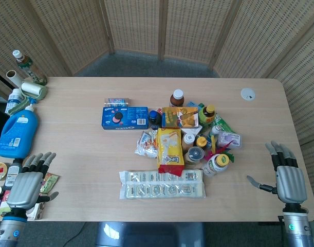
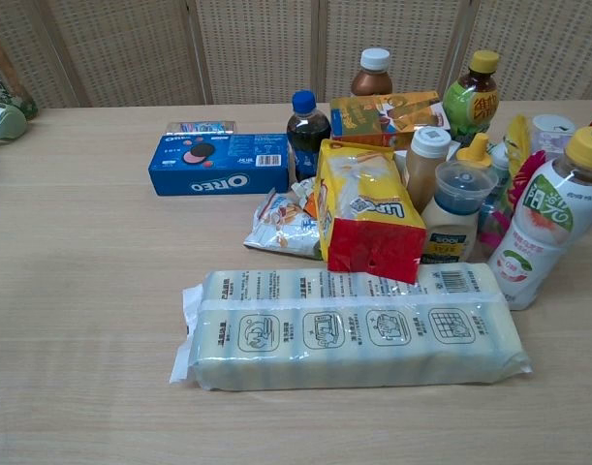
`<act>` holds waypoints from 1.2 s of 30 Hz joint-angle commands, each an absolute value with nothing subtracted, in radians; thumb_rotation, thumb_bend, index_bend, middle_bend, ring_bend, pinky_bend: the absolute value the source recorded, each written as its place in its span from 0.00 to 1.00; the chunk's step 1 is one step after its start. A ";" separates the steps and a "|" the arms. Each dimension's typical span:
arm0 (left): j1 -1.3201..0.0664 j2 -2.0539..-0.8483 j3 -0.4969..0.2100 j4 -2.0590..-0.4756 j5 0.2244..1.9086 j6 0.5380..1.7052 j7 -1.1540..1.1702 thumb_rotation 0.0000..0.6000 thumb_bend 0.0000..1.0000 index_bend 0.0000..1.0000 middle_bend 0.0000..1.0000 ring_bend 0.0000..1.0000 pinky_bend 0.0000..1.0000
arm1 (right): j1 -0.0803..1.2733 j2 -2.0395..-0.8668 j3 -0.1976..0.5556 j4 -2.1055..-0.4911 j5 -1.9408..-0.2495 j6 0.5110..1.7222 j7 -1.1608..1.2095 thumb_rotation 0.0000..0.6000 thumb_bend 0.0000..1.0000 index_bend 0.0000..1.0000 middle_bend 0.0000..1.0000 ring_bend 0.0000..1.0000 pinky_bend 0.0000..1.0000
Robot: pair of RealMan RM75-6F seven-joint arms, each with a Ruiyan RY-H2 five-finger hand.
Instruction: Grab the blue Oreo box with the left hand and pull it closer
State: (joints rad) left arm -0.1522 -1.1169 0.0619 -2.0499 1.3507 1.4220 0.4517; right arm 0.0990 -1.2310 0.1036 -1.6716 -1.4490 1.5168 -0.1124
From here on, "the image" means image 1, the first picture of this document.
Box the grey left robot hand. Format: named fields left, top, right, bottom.
left=7, top=151, right=59, bottom=209

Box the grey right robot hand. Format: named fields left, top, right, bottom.
left=246, top=140, right=308, bottom=206

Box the blue Oreo cookie box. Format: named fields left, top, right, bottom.
left=101, top=106, right=150, bottom=130

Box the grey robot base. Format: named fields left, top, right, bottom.
left=94, top=221, right=207, bottom=247

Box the red white box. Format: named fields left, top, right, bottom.
left=0, top=190, right=12, bottom=217

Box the white dotted box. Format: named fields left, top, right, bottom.
left=25, top=201, right=46, bottom=221

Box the white carton with screw cap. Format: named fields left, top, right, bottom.
left=181, top=127, right=202, bottom=139

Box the yellow orange snack box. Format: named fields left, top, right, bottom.
left=161, top=106, right=199, bottom=129

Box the dark sauce bottle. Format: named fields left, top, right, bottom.
left=3, top=158, right=24, bottom=190

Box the green snack packet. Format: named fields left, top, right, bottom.
left=39, top=172, right=60, bottom=195

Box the blue detergent bottle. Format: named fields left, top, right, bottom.
left=0, top=99, right=40, bottom=158

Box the colourful feather shuttlecock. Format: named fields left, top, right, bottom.
left=206, top=140, right=236, bottom=163

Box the white purple wipes pack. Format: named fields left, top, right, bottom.
left=217, top=131, right=243, bottom=150

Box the white bottle yellow cap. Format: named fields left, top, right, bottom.
left=202, top=153, right=230, bottom=177

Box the green white tube pack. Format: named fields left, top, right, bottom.
left=210, top=114, right=236, bottom=136

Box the white bottle blue label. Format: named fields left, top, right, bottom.
left=4, top=88, right=23, bottom=114

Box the green lint roller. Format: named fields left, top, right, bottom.
left=7, top=81, right=48, bottom=115

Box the small yellow-capped bottle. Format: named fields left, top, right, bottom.
left=195, top=136, right=208, bottom=149

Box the clear-lidded round cup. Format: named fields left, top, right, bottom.
left=184, top=146, right=205, bottom=164

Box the green bottle yellow cap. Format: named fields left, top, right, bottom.
left=198, top=104, right=216, bottom=126

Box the cardboard tube roll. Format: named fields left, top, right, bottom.
left=6, top=69, right=24, bottom=89

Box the orange bottle white lid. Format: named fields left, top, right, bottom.
left=182, top=133, right=195, bottom=153

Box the green tea bottle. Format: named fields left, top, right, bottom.
left=12, top=49, right=48, bottom=86

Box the long white text packet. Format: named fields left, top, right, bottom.
left=118, top=169, right=204, bottom=185

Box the small colourful candy pack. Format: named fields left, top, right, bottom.
left=104, top=97, right=130, bottom=108

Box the white printed snack bag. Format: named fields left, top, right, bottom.
left=135, top=130, right=159, bottom=158

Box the long clear icon packet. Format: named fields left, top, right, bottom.
left=119, top=181, right=207, bottom=200

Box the brown bottle white cap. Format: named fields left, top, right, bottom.
left=169, top=89, right=186, bottom=108

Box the dark blue-capped bottle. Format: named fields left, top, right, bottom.
left=147, top=110, right=163, bottom=130

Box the woven folding screen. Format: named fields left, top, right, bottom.
left=0, top=0, right=314, bottom=222

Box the black floor cable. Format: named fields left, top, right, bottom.
left=68, top=221, right=87, bottom=247

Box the white table cable grommet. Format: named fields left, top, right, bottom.
left=240, top=87, right=256, bottom=102

